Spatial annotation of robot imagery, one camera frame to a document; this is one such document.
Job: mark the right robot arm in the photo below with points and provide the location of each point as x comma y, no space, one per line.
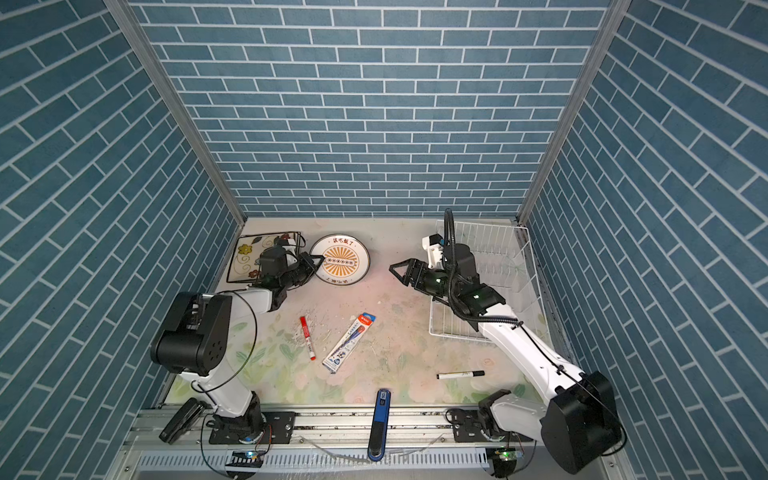
577,420

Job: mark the left circuit board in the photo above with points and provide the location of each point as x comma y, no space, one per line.
245,460

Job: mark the aluminium rail frame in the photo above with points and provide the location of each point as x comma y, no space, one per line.
301,440

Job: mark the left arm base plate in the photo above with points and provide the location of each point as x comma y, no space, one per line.
278,427

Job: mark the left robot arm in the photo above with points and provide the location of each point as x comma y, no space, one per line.
192,341

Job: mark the right circuit board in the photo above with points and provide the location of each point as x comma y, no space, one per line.
506,454

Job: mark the red marker pen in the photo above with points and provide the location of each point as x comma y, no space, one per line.
307,337

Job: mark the black clip on rail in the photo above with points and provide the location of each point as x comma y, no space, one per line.
182,420

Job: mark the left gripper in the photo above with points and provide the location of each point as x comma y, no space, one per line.
304,261

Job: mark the white cable duct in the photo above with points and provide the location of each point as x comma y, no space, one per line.
314,460

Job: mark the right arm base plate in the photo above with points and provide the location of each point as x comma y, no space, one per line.
467,426

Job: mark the black white marker pen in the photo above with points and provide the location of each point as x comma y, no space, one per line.
460,374

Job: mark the blue black handheld device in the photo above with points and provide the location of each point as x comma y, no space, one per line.
378,433

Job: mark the circuit board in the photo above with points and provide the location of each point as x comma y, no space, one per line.
245,460
506,454

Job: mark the pen package red blue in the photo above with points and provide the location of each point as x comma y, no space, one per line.
347,343

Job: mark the white wire dish rack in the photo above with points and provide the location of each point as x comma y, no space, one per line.
504,261

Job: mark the black square plate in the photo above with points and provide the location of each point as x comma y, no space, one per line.
252,257

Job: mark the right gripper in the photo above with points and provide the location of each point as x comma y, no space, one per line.
420,282

